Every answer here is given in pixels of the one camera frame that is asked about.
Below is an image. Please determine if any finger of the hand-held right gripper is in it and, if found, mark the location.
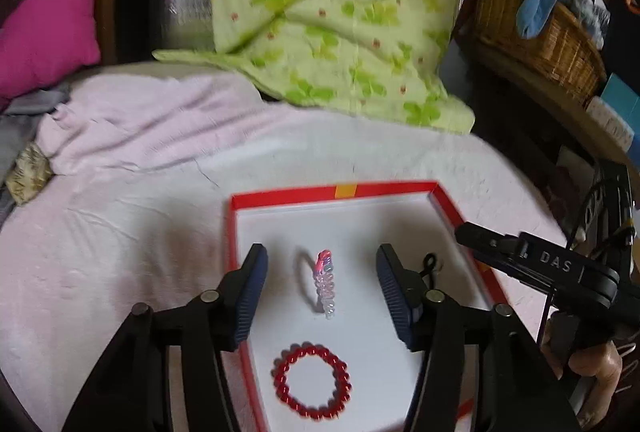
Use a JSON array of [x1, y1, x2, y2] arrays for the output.
[[454, 222, 523, 269]]

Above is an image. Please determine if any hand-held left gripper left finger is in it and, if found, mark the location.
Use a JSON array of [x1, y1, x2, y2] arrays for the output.
[[62, 243, 269, 432]]

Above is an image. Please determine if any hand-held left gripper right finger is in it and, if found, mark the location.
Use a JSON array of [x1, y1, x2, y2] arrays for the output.
[[375, 243, 581, 432]]

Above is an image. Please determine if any black hair tie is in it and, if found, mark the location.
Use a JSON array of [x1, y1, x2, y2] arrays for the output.
[[419, 253, 446, 289]]

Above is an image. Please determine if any pink spiral hair tie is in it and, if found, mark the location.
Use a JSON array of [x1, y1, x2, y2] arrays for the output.
[[295, 249, 337, 320]]

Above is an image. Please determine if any red cardboard tray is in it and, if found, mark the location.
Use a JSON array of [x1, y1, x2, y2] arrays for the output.
[[223, 181, 508, 432]]

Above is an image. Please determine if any red bead bracelet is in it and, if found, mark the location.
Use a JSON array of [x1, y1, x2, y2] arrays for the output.
[[272, 344, 352, 422]]

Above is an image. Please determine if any person's right hand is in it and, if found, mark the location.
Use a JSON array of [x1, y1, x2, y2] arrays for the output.
[[541, 319, 625, 430]]

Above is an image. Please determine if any pale pink towel blanket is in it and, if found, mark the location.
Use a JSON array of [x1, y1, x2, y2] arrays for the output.
[[0, 62, 571, 432]]

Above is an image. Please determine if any wooden shelf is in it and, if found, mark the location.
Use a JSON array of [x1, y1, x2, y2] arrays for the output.
[[452, 36, 640, 173]]

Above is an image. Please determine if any white printed box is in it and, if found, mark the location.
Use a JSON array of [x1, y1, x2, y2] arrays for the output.
[[585, 96, 639, 149]]

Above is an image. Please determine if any blue box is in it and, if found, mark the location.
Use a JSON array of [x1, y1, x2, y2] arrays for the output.
[[600, 72, 640, 123]]

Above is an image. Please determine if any wicker basket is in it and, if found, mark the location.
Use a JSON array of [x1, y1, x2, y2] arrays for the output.
[[472, 0, 608, 105]]

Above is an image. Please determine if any blue cloth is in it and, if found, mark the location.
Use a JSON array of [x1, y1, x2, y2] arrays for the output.
[[515, 0, 576, 38]]

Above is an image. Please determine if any beige patterned cloth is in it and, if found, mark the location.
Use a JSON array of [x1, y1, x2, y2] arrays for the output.
[[5, 143, 54, 206]]

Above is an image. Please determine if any green floral quilt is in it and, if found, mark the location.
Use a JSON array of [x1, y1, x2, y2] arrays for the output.
[[152, 0, 476, 135]]

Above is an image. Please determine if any grey cloth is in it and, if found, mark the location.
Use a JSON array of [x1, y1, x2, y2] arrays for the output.
[[0, 84, 73, 223]]

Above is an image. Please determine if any magenta pillow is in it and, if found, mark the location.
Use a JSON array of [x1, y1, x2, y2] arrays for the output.
[[0, 0, 101, 100]]

